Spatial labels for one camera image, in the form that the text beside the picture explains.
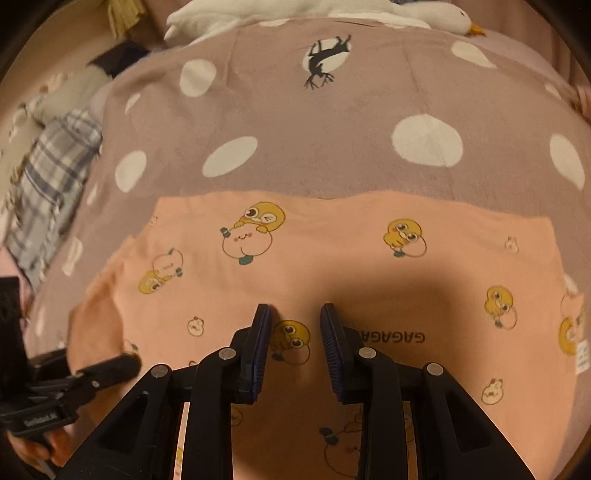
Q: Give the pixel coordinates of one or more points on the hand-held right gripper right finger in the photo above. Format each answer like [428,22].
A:
[333,350]

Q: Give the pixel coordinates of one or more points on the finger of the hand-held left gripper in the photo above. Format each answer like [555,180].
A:
[111,371]

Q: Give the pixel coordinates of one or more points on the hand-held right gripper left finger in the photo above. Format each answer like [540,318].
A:
[258,350]

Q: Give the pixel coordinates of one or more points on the pink cartoon print shirt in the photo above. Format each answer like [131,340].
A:
[323,258]

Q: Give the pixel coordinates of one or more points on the person's left hand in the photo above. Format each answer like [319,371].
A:
[55,445]

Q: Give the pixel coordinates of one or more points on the blue plaid quilt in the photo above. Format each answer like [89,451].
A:
[51,184]

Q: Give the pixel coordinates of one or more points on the mauve polka dot blanket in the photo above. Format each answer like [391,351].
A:
[323,138]

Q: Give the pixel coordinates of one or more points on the grey and black long pillow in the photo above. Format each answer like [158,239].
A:
[78,87]

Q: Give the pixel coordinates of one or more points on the white goose plush toy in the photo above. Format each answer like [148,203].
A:
[207,18]

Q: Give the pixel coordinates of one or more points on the yellow tassel fringe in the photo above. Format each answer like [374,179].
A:
[124,16]

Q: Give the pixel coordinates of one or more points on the pink curtain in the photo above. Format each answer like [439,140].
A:
[531,37]

